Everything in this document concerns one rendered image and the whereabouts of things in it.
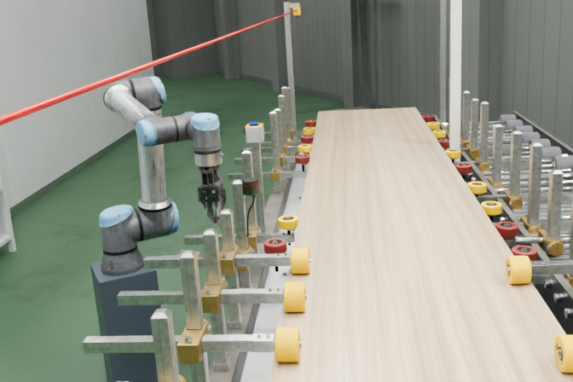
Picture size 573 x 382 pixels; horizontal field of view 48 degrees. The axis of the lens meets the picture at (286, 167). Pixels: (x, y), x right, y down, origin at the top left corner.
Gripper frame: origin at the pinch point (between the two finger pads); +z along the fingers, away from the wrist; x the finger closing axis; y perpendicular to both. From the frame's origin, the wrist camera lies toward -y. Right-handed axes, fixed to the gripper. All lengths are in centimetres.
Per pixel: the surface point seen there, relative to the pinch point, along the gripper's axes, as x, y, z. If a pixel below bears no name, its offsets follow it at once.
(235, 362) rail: 11, 42, 30
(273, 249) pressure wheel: 19.8, 2.4, 10.9
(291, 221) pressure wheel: 24.2, -23.1, 9.9
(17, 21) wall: -249, -376, -64
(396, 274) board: 60, 26, 10
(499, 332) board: 82, 62, 10
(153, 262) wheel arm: -15.4, 24.9, 5.1
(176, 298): -2, 50, 5
